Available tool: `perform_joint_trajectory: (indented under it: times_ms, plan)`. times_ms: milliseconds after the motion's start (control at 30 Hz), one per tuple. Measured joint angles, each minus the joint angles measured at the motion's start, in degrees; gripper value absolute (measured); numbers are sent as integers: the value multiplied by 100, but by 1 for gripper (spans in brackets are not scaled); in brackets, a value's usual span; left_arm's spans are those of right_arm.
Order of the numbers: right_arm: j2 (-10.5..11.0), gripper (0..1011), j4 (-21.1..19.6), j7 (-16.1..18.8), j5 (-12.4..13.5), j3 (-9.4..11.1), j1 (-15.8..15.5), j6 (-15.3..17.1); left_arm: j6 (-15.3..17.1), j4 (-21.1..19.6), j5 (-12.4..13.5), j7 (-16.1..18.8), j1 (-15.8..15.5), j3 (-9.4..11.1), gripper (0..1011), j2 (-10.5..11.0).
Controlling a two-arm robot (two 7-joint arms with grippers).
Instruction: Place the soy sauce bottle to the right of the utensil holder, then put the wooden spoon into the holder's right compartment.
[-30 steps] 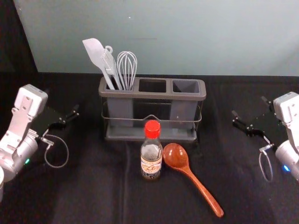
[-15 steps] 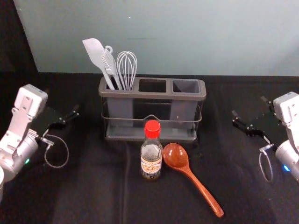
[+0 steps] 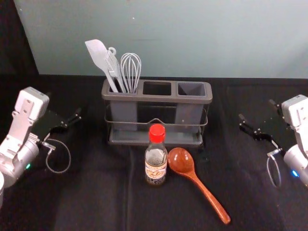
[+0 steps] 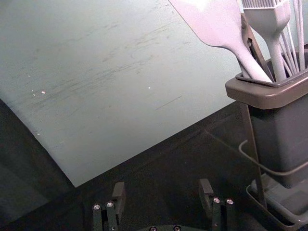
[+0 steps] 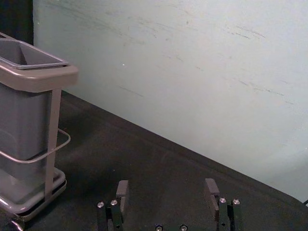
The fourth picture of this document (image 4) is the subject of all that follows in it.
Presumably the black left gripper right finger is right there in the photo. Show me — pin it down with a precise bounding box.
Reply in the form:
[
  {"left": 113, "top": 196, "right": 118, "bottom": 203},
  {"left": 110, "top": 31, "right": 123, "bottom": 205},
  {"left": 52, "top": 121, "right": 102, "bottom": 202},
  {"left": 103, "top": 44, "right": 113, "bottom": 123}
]
[{"left": 198, "top": 178, "right": 235, "bottom": 231}]

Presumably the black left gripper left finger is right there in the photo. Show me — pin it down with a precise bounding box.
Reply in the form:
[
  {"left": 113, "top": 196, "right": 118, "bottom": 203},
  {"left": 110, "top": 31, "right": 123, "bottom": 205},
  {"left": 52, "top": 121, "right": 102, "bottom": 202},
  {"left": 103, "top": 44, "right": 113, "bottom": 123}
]
[{"left": 92, "top": 182, "right": 127, "bottom": 231}]

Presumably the black table cloth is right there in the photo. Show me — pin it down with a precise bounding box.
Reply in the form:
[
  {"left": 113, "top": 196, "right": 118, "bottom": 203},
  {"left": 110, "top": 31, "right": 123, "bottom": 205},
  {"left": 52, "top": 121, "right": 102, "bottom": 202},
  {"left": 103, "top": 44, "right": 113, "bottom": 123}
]
[{"left": 0, "top": 102, "right": 308, "bottom": 231}]

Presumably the grey drip tray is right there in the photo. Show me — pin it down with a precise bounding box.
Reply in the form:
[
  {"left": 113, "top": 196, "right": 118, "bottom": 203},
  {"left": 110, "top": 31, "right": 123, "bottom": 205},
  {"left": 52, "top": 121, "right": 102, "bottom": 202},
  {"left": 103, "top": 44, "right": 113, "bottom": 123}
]
[{"left": 245, "top": 173, "right": 308, "bottom": 228}]

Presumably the grey three-slot utensil holder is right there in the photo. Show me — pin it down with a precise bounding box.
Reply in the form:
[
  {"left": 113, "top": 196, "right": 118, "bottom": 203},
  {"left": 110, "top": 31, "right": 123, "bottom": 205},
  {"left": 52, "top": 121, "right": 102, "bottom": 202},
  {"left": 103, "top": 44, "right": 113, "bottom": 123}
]
[{"left": 225, "top": 64, "right": 308, "bottom": 190}]

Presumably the black curtain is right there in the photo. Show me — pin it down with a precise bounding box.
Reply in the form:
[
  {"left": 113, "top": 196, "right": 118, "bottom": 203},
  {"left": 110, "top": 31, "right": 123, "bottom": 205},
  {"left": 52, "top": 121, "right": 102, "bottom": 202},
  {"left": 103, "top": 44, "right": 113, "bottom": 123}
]
[{"left": 0, "top": 97, "right": 80, "bottom": 217}]

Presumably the grey silicone spatula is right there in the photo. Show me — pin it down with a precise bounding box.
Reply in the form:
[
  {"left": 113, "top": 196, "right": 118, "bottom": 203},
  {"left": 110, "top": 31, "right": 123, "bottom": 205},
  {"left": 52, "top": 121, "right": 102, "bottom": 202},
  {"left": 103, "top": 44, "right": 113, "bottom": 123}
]
[{"left": 168, "top": 0, "right": 273, "bottom": 83}]

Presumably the steel wire rack frame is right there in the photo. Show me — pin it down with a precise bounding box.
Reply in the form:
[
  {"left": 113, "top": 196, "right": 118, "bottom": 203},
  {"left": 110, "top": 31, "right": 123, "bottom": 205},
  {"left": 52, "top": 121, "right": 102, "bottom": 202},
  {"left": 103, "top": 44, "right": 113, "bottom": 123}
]
[{"left": 238, "top": 103, "right": 308, "bottom": 210}]

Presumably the dark brown utensil handle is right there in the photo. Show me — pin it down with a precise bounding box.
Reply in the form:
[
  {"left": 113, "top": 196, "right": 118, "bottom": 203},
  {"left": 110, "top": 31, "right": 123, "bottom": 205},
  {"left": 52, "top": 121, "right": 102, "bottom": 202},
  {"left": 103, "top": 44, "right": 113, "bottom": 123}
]
[{"left": 240, "top": 13, "right": 268, "bottom": 69}]

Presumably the grey wire whisk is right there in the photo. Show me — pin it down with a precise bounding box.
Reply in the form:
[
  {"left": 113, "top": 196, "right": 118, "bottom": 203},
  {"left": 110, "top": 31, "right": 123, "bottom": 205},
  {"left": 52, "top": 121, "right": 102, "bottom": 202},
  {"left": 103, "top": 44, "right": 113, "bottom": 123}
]
[{"left": 280, "top": 0, "right": 308, "bottom": 76}]

